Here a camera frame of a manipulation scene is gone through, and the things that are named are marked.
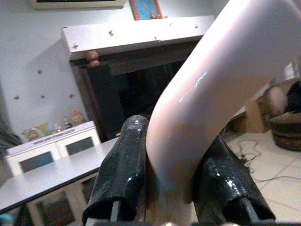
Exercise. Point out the black cloth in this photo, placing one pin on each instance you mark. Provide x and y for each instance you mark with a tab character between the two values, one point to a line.
294	97

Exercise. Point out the cardboard box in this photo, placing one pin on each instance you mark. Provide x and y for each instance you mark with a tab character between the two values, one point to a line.
255	115

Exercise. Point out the orange framed picture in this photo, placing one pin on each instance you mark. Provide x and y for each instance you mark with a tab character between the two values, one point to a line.
146	9

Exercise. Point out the small glass jar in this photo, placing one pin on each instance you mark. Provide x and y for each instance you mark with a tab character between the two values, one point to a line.
57	127

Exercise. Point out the white low cabinet glass doors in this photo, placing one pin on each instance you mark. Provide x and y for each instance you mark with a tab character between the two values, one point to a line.
54	153

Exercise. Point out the brown round pouf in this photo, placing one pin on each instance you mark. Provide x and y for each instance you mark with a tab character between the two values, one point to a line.
285	131

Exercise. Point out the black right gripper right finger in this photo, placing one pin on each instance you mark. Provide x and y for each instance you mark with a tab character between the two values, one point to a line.
223	179

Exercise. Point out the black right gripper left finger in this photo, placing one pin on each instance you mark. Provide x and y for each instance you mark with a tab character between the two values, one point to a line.
120	164

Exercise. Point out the brown figurine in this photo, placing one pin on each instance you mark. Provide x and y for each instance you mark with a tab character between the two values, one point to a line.
76	116

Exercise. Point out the colourful toy figures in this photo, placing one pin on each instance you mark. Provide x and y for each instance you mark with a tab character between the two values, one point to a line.
35	133

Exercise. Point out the brown hanging ornament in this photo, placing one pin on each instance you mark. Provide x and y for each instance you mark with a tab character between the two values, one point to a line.
93	58

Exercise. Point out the dark fireplace with white mantel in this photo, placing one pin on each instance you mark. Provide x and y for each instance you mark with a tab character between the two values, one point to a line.
131	70

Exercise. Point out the white table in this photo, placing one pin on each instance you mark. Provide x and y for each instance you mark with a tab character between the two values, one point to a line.
58	169

